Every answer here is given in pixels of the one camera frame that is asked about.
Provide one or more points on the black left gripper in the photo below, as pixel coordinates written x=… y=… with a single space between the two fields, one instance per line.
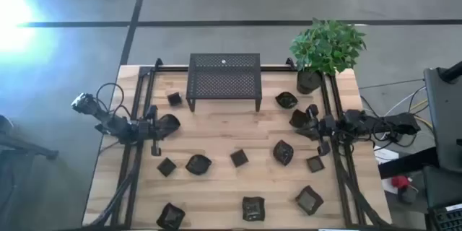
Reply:
x=148 y=130

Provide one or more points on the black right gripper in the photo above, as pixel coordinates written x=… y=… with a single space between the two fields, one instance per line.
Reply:
x=321 y=127

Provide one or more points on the small black square plate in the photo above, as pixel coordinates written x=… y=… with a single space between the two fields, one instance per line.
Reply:
x=166 y=166
x=239 y=158
x=174 y=98
x=315 y=164

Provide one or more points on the black round pot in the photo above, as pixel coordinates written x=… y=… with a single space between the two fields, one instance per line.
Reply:
x=286 y=100
x=283 y=152
x=198 y=164

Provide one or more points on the black wavy square plate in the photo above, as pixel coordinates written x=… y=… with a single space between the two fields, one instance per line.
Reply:
x=253 y=208
x=170 y=217
x=309 y=200

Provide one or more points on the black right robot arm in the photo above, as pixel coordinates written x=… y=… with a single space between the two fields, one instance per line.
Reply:
x=393 y=123

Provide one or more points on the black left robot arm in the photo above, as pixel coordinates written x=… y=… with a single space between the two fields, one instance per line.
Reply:
x=115 y=126

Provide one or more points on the black plant pot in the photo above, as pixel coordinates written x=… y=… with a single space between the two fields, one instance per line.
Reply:
x=308 y=83

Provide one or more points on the white paper sheet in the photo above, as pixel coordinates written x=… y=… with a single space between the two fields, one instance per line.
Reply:
x=388 y=186
x=384 y=154

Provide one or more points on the black perforated metal shelf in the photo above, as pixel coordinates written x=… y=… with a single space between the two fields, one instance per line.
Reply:
x=223 y=86

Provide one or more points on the green leafy plant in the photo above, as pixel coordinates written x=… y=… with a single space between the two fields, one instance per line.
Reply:
x=325 y=47

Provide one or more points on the black desk beam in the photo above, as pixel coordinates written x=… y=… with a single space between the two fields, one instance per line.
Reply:
x=408 y=162

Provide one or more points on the red round object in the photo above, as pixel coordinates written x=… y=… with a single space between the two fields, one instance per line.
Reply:
x=400 y=181

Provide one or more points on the black tripod stand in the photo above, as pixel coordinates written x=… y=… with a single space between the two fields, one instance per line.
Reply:
x=51 y=154

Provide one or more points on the dark grey round object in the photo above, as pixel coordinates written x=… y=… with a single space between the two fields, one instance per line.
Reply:
x=408 y=195

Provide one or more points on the dark grey monitor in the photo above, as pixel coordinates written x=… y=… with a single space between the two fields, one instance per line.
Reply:
x=447 y=122

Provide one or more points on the dark grey seat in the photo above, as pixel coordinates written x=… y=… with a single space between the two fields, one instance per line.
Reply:
x=442 y=186

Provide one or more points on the black monitor stand pole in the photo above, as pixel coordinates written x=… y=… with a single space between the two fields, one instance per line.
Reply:
x=453 y=72

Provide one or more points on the black aluminium table frame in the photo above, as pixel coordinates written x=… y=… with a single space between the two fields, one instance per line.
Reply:
x=173 y=68

